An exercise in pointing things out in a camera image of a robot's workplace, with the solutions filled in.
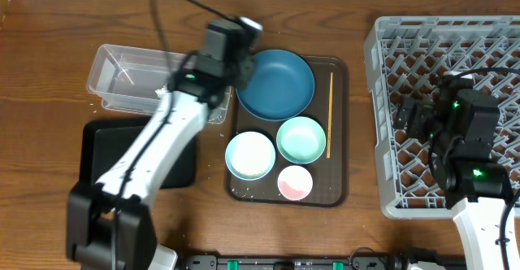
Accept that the white tissue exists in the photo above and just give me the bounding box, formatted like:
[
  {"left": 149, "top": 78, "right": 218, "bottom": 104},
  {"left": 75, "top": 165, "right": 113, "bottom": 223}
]
[{"left": 155, "top": 85, "right": 168, "bottom": 99}]

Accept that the small pink white cup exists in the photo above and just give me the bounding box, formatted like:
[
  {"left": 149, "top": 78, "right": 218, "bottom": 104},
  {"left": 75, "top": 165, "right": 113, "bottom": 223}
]
[{"left": 277, "top": 165, "right": 314, "bottom": 201}]

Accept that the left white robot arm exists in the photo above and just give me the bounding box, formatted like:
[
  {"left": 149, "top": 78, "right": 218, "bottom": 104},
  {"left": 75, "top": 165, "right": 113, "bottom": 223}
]
[{"left": 66, "top": 17, "right": 263, "bottom": 269}]

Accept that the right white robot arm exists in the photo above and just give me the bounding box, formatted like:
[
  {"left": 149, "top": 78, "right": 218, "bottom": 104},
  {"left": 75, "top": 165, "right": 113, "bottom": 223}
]
[{"left": 393, "top": 71, "right": 519, "bottom": 269}]

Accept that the grey plastic dishwasher rack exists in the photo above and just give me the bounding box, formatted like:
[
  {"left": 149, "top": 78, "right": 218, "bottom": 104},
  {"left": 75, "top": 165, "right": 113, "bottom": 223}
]
[{"left": 364, "top": 15, "right": 519, "bottom": 219}]

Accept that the dark blue plate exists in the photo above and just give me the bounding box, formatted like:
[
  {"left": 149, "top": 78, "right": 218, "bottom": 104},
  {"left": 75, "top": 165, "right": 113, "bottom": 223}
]
[{"left": 236, "top": 50, "right": 315, "bottom": 121}]

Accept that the wooden chopstick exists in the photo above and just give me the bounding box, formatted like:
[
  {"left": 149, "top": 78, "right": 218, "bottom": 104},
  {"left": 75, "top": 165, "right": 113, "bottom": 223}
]
[{"left": 326, "top": 72, "right": 334, "bottom": 159}]

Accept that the light blue white bowl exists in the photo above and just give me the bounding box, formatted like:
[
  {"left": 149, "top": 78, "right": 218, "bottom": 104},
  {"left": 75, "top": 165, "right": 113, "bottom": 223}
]
[{"left": 225, "top": 131, "right": 275, "bottom": 181}]

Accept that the clear plastic bin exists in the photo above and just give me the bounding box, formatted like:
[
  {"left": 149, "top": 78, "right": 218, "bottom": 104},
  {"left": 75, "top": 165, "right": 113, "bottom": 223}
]
[{"left": 86, "top": 43, "right": 233, "bottom": 125}]

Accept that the mint green bowl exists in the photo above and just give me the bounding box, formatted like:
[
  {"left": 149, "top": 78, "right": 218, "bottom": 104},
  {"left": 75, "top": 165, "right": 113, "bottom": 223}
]
[{"left": 275, "top": 116, "right": 327, "bottom": 164}]

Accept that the brown plastic serving tray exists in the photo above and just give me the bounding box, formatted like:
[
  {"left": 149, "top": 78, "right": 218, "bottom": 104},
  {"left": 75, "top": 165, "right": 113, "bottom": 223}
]
[{"left": 224, "top": 55, "right": 349, "bottom": 208}]

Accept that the black plastic tray bin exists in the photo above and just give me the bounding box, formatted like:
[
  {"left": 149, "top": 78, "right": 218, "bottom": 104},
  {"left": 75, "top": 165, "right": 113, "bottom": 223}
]
[{"left": 79, "top": 116, "right": 197, "bottom": 189}]

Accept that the left black cable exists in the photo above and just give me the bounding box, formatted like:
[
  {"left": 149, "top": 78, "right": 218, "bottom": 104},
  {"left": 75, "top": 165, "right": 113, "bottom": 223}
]
[{"left": 109, "top": 0, "right": 236, "bottom": 270}]

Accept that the black cable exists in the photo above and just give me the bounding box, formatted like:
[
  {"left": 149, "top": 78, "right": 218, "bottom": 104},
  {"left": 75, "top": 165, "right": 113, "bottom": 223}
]
[
  {"left": 109, "top": 0, "right": 236, "bottom": 270},
  {"left": 446, "top": 67, "right": 520, "bottom": 270}
]

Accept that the right black cable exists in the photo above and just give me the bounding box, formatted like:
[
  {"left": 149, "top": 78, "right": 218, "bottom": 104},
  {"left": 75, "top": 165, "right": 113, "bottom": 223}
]
[{"left": 446, "top": 67, "right": 520, "bottom": 270}]

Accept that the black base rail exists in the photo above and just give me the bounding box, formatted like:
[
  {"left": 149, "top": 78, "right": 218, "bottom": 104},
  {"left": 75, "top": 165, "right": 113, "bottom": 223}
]
[{"left": 178, "top": 255, "right": 468, "bottom": 270}]

